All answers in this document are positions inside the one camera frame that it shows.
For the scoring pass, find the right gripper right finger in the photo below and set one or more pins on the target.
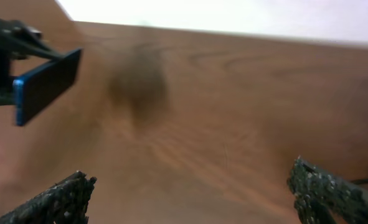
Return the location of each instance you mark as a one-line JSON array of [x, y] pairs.
[[319, 194]]

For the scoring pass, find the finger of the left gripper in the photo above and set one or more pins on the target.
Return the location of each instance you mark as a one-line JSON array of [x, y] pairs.
[[17, 37]]

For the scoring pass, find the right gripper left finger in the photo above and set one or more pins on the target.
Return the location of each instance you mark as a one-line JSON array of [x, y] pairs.
[[66, 202]]

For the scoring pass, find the blue Galaxy smartphone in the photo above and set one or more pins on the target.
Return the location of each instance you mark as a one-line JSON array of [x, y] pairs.
[[38, 88]]

